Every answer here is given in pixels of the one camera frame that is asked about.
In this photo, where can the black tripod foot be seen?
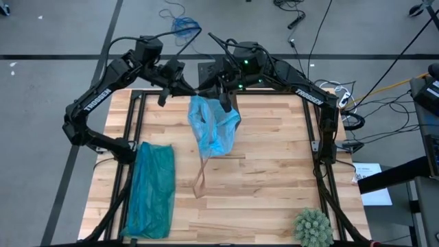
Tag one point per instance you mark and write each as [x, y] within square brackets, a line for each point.
[416, 10]

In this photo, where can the white paper sheet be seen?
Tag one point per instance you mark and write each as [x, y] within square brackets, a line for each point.
[368, 169]

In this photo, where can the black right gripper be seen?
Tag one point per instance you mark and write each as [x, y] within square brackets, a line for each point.
[223, 75]

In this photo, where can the green spiky artificial plant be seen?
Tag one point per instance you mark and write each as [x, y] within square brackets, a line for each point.
[313, 228]

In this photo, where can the black padded bar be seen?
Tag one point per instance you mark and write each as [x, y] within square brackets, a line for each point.
[394, 175]

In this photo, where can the teal green trash bag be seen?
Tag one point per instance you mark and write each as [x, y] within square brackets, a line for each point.
[152, 192]

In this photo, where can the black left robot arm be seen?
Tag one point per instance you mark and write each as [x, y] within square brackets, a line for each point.
[97, 99]

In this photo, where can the black desk device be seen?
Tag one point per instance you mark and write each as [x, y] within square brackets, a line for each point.
[427, 97]

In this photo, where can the light blue trash bag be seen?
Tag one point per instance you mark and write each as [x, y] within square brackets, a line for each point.
[212, 130]

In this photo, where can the black power strip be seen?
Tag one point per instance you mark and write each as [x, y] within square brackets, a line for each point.
[296, 21]

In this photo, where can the grey side desk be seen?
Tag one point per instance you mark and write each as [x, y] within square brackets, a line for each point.
[428, 206]

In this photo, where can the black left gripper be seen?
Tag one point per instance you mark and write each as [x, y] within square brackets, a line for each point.
[171, 73]

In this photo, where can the white power strip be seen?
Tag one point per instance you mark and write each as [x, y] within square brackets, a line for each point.
[344, 99]

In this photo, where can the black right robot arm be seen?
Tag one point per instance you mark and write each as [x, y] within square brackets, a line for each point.
[308, 97]

